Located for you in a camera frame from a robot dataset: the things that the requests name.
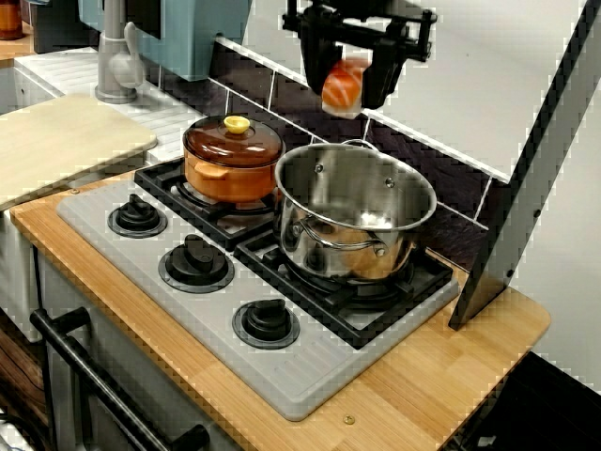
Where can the salmon nigiri sushi toy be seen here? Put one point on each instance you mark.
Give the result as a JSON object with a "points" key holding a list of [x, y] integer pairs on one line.
{"points": [[343, 89]]}

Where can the black burner grate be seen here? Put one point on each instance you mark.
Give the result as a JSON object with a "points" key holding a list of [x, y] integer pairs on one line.
{"points": [[146, 178], [404, 310]]}

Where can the amber jar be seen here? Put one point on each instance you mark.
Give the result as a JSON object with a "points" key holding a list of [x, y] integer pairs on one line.
{"points": [[10, 19]]}

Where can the black stove knob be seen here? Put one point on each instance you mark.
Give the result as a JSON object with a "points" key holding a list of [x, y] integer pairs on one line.
{"points": [[265, 324], [195, 263], [136, 218]]}

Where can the orange toy pot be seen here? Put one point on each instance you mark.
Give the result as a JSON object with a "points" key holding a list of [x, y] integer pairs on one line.
{"points": [[244, 183]]}

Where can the grey toy faucet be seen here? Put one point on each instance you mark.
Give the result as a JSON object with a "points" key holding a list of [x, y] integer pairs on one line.
{"points": [[112, 66]]}

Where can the black side panel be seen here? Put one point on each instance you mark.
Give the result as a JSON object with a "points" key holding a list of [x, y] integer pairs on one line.
{"points": [[483, 291]]}

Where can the white sink counter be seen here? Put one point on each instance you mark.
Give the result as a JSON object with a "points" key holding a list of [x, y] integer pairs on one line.
{"points": [[61, 70]]}

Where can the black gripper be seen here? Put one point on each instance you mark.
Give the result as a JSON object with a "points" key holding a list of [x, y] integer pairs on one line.
{"points": [[324, 19]]}

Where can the light wooden cutting board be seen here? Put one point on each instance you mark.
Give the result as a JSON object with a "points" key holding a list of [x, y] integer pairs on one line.
{"points": [[70, 145]]}

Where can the black box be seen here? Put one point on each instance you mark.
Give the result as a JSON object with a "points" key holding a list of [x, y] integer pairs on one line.
{"points": [[56, 28]]}

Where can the stainless steel pot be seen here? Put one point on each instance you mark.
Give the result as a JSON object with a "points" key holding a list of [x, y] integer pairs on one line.
{"points": [[357, 253]]}

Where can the grey stove top plate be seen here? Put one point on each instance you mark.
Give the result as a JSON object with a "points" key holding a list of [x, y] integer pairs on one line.
{"points": [[282, 371]]}

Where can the brown lid with yellow knob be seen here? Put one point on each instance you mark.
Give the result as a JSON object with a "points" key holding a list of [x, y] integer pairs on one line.
{"points": [[220, 145]]}

